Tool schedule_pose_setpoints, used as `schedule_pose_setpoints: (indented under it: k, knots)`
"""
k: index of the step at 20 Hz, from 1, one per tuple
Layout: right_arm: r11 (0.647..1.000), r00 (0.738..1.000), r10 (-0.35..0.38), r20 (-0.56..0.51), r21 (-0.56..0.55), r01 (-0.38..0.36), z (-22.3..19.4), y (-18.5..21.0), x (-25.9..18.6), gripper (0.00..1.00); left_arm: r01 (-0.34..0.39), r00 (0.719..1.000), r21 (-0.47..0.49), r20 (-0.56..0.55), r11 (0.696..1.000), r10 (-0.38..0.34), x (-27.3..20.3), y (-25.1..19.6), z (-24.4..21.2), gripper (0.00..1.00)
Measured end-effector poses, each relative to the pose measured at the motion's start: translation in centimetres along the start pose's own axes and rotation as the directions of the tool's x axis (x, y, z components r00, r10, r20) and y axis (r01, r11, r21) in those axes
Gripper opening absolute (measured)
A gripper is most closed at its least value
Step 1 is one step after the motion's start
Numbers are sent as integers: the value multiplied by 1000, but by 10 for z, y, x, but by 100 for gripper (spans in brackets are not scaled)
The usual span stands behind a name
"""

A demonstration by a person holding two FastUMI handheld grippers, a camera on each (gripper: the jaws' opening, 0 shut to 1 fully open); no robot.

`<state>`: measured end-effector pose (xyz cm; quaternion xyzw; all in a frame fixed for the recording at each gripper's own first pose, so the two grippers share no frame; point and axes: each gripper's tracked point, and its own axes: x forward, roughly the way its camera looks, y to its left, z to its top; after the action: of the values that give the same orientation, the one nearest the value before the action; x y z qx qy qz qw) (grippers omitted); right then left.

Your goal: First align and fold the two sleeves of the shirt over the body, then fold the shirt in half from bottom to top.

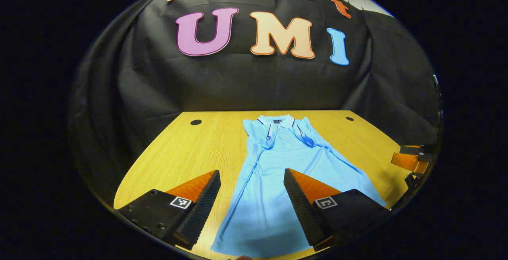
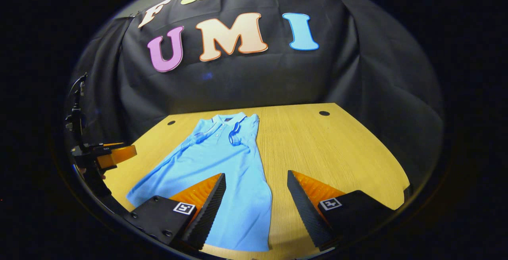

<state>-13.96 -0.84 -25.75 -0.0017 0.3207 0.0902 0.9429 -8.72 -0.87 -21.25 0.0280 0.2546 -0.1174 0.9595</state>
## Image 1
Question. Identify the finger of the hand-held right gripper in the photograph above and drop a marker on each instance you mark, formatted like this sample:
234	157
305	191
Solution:
412	162

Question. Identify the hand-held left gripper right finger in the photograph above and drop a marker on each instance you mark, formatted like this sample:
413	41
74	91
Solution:
301	212

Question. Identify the black backdrop cloth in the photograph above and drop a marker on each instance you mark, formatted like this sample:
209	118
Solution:
238	81

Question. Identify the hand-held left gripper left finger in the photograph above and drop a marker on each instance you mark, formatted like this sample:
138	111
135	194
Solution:
202	212

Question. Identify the light blue T-shirt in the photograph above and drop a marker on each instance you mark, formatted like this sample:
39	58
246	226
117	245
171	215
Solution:
270	160

